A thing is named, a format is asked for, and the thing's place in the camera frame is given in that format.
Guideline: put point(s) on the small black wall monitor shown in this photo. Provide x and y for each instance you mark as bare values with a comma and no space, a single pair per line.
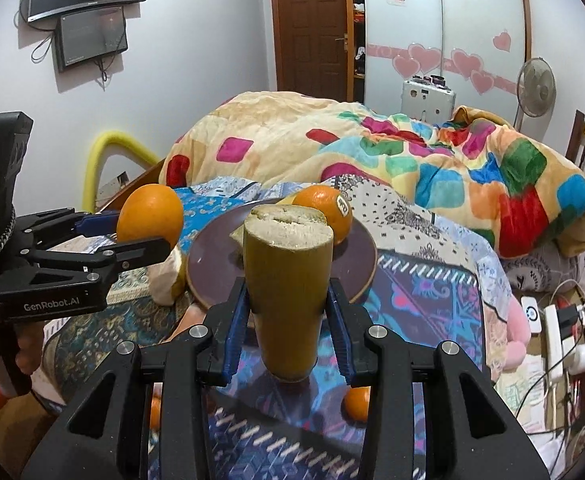
90,37

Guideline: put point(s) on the brown wooden door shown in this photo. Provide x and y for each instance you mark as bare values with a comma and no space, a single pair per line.
310,30

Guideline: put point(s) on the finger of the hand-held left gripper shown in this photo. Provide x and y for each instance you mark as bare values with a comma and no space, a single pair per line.
132,256
100,224

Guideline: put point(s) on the plain orange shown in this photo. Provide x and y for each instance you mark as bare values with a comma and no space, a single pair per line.
151,215

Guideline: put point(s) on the pink plush toy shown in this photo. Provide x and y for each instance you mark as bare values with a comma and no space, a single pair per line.
514,340

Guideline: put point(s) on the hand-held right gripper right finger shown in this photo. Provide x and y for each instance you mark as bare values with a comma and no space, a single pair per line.
340,332

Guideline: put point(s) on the orange with sticker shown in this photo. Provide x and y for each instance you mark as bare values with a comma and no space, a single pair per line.
330,210

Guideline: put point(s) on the patterned blue bed sheet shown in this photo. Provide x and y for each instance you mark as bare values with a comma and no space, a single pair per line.
422,285

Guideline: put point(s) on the colourful patchwork blanket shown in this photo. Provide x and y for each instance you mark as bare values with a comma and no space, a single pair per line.
322,140

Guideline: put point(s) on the small orange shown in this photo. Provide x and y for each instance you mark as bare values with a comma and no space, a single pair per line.
156,412
357,405

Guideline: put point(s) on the white power strip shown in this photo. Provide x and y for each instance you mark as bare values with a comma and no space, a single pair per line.
553,345

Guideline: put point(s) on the white round-dial device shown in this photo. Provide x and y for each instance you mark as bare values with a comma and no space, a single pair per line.
532,315

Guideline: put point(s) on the person's left hand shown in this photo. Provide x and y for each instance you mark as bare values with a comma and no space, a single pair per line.
27,355

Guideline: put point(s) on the cut banana piece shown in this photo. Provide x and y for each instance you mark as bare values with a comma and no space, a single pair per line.
287,280

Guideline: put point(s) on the white metal box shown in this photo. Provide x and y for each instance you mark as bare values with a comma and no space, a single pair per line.
427,102

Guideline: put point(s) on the white wardrobe with pink hearts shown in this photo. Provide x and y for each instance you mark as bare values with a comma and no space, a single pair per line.
442,10

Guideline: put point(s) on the white standing fan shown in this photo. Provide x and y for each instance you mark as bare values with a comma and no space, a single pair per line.
534,82

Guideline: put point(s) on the yellow foam tube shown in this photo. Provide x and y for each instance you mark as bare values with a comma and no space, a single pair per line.
95,160

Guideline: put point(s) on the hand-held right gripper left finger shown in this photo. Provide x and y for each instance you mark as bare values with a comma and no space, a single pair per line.
236,332

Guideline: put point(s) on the brown round plate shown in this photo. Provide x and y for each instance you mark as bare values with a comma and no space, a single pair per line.
212,265

